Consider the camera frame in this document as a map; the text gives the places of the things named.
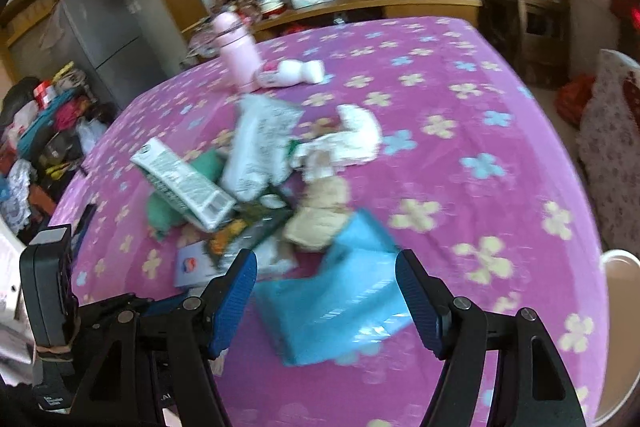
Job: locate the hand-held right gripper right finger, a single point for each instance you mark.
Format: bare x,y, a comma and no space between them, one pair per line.
420,302

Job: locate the white printed plastic bag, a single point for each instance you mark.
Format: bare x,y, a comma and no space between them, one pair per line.
255,147

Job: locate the blue snack packet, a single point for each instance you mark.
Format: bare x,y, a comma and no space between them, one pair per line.
340,302

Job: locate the dark green snack wrapper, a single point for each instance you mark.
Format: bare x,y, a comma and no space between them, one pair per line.
255,227

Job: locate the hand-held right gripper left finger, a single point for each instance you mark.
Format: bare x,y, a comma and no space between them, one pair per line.
235,302

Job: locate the red plastic bag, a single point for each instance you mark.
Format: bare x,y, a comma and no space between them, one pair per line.
575,99

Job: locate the white crumpled tissue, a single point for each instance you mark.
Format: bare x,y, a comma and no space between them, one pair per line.
360,132

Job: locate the purple floral blanket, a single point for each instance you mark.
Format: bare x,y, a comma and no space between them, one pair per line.
450,57

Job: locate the green packet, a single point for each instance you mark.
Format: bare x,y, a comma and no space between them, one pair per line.
160,212

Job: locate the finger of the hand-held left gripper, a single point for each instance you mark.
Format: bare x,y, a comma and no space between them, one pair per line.
96,311

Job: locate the floral sofa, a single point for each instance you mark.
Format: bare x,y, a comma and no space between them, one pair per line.
605,147

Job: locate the pink thermos bottle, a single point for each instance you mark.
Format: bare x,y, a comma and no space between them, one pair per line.
235,52

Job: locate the pile of clothes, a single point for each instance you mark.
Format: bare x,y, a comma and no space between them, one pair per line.
45,132

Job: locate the wooden desk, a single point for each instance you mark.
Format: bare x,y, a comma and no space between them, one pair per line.
425,2

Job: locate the small white bottle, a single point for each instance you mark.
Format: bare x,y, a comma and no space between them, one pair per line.
295,73

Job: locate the grey refrigerator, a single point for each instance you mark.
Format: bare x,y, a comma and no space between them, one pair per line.
105,37

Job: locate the green white milk carton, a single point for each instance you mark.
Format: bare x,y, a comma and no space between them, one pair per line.
185,187

